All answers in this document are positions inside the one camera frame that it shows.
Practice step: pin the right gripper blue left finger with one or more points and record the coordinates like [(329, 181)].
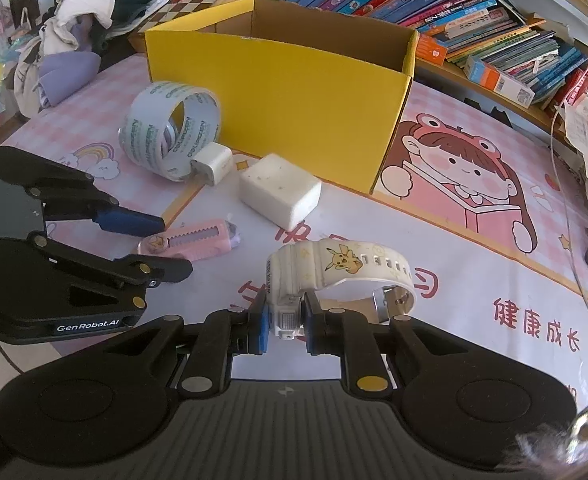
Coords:
[(212, 345)]

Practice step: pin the small white charger plug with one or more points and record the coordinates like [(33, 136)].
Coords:
[(213, 163)]

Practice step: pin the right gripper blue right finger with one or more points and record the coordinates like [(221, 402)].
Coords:
[(355, 341)]

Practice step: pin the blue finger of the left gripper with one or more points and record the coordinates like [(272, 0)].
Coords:
[(132, 269), (68, 194)]

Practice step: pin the pile of clothes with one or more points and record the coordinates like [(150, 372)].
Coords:
[(65, 54)]

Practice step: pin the cream pikachu wrist watch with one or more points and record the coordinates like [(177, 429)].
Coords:
[(365, 277)]

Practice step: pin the pink utility knife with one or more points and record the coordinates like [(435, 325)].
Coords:
[(208, 239)]

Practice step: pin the orange white usmile box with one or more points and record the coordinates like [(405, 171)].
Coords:
[(430, 50)]

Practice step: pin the yellow cardboard box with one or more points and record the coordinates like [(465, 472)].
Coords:
[(323, 90)]

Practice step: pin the orange white box right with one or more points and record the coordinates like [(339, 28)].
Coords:
[(490, 78)]

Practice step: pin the row of leaning books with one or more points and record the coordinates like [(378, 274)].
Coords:
[(523, 45)]

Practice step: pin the white large power adapter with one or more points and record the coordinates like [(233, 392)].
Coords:
[(279, 191)]

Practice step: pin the clear packing tape roll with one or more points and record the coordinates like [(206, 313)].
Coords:
[(167, 125)]

